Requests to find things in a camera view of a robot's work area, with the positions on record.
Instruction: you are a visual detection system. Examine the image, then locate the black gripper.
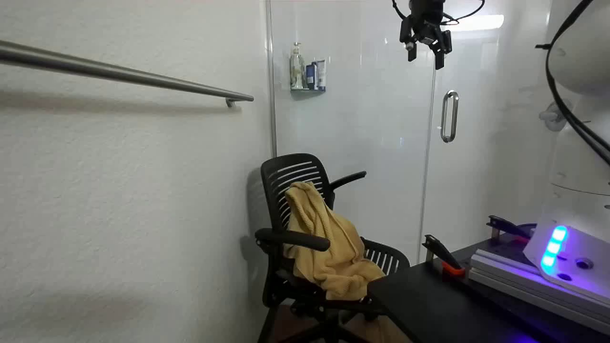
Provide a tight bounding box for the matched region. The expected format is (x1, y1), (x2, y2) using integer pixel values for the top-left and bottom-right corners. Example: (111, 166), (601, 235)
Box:
(399, 0), (454, 71)

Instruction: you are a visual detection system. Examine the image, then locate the black orange clamp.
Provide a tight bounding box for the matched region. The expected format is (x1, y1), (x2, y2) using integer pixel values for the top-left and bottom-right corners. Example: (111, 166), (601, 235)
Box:
(422, 233), (470, 281)

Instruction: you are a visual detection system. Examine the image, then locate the white cabinet door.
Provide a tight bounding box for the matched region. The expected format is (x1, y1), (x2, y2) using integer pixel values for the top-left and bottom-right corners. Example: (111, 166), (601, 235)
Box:
(418, 0), (557, 263)

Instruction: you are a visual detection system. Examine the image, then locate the black purple clamp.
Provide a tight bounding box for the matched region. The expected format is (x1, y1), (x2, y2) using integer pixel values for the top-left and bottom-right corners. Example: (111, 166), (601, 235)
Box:
(487, 214), (540, 244)

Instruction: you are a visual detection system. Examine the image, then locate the aluminium mounting rail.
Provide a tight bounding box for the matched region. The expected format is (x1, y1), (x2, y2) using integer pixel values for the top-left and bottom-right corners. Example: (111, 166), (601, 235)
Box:
(468, 246), (610, 336)

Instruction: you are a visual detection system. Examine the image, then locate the black mesh office chair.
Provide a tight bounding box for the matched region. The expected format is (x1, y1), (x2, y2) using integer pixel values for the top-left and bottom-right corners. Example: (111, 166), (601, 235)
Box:
(254, 151), (412, 343)

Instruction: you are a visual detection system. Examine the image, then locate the metal towel bar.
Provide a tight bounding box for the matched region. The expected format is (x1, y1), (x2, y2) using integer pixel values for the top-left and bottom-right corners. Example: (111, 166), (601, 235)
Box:
(0, 39), (256, 109)

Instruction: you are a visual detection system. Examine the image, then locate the fixed glass shower panel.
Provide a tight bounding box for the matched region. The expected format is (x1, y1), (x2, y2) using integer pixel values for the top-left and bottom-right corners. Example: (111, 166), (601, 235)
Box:
(266, 0), (441, 265)

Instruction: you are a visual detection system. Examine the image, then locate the small glass shower shelf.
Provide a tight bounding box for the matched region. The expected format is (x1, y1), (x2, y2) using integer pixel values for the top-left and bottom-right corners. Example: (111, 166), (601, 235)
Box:
(290, 84), (329, 98)

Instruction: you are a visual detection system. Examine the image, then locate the yellow towel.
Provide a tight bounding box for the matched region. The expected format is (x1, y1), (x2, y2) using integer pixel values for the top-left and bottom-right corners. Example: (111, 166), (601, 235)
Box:
(283, 182), (388, 303)

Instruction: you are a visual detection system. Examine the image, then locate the blue toiletry box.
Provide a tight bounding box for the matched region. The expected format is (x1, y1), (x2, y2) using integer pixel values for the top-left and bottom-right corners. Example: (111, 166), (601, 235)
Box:
(304, 61), (319, 92)

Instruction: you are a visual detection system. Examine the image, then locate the white toiletry tube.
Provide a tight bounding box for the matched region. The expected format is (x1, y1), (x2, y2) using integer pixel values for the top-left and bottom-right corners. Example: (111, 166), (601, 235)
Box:
(313, 60), (329, 92)

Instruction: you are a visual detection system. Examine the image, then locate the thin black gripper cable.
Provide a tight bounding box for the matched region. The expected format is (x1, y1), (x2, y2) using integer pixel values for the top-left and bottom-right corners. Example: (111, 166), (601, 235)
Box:
(391, 0), (487, 25)

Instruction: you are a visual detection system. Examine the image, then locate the metal loop door handle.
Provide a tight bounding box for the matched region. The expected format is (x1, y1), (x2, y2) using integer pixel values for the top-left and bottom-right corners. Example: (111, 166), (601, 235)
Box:
(439, 88), (462, 145)

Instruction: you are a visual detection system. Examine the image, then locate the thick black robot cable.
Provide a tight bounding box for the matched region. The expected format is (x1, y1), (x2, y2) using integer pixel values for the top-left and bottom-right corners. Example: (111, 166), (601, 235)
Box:
(534, 0), (610, 168)

